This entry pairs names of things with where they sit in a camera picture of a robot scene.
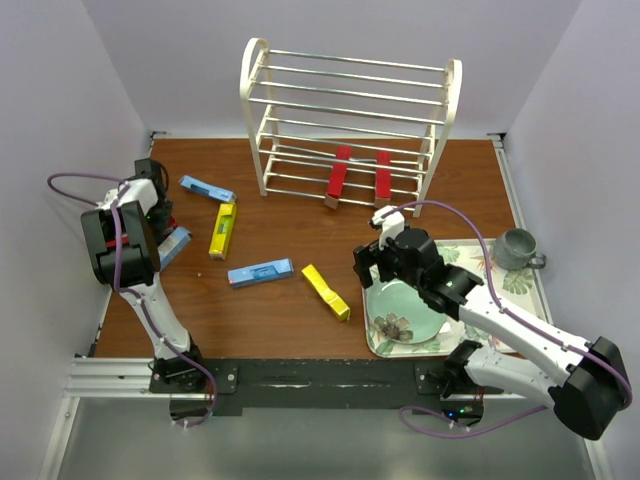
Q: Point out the leaf-pattern serving tray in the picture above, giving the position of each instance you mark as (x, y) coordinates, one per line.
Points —
(519, 287)

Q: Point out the light blue toothpaste box far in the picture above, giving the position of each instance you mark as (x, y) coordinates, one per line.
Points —
(207, 190)

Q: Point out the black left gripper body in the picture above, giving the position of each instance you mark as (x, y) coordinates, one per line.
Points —
(158, 216)

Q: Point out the blue silver toothpaste box left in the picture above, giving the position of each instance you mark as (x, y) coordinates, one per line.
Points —
(173, 245)

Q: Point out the aluminium frame rail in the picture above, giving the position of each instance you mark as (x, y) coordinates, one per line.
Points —
(306, 419)

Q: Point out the yellow toothpaste box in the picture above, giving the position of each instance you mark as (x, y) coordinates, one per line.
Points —
(222, 231)
(334, 302)

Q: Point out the green ceramic plate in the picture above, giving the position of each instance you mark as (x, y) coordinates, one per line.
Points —
(395, 311)

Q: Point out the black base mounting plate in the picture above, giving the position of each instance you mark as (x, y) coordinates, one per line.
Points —
(311, 384)

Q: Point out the cream metal-rod shelf rack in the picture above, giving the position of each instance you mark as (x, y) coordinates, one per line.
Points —
(299, 108)

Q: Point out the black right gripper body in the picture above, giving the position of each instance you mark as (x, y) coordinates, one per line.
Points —
(389, 267)

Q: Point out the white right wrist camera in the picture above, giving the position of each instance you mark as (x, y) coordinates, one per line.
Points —
(390, 222)

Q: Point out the grey ceramic mug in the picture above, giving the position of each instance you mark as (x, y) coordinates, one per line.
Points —
(516, 249)

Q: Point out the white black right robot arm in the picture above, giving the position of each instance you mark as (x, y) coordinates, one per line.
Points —
(584, 383)

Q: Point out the blue toothpaste box centre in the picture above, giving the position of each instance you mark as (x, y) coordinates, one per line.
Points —
(260, 273)

